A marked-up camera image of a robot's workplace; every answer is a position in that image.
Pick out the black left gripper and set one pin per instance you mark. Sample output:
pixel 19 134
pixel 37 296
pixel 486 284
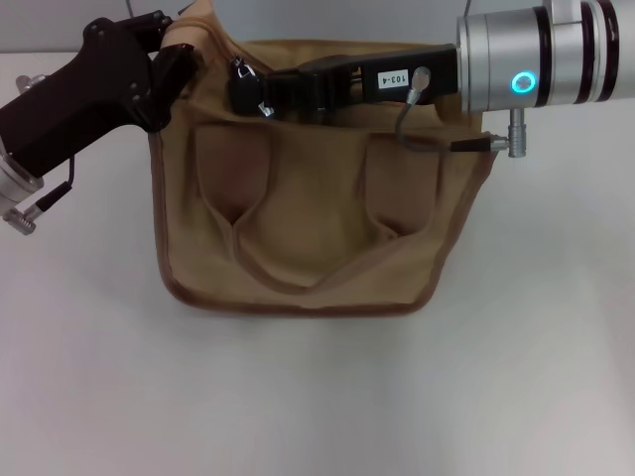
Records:
pixel 84 99

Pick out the khaki canvas food bag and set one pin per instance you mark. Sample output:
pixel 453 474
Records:
pixel 317 213

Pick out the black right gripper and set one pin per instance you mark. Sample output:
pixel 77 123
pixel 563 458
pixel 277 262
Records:
pixel 377 79

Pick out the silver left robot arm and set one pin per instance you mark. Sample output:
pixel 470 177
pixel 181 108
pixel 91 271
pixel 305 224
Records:
pixel 15 186

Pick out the silver zipper pull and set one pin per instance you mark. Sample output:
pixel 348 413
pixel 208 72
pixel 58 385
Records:
pixel 268 112

